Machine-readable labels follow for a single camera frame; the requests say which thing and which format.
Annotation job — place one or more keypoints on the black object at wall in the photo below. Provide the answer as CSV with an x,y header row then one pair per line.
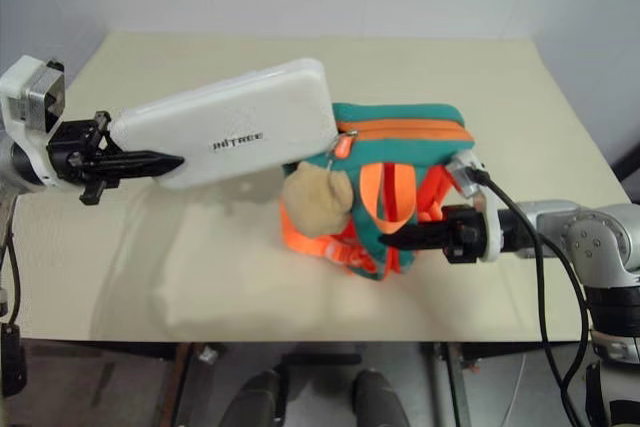
x,y
627,162

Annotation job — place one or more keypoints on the white rectangular plastic box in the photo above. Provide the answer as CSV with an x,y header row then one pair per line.
x,y
225,122

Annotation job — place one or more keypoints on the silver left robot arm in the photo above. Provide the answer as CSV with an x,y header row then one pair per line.
x,y
11,163

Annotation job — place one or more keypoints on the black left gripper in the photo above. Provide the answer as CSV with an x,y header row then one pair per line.
x,y
75,147

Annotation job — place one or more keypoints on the dark rounded robot foot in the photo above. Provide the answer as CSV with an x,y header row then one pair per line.
x,y
380,399
262,399

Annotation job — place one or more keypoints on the metal table leg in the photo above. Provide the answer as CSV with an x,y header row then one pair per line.
x,y
192,382
452,382

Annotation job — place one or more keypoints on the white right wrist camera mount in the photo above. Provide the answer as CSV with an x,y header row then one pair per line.
x,y
467,179

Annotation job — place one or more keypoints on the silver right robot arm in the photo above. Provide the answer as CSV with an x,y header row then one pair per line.
x,y
590,247

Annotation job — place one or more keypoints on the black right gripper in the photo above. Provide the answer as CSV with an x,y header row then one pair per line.
x,y
465,234

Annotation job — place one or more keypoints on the orange and teal backpack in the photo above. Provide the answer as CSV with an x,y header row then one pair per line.
x,y
400,147

